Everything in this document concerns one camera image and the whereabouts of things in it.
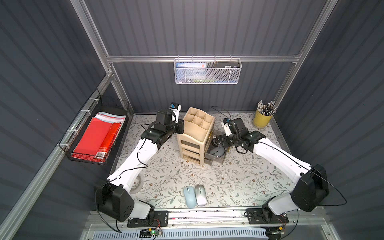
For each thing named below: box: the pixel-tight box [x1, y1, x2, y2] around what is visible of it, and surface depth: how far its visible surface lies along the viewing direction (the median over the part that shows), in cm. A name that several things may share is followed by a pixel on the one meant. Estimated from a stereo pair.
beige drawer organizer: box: [177, 107, 216, 165], surface depth 81 cm
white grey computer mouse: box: [194, 184, 208, 207], surface depth 82 cm
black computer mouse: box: [209, 147, 226, 158], surface depth 87 cm
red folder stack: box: [71, 111, 126, 163], surface depth 72 cm
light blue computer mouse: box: [183, 186, 197, 209], surface depth 80 cm
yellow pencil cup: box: [253, 108, 273, 129], surface depth 103 cm
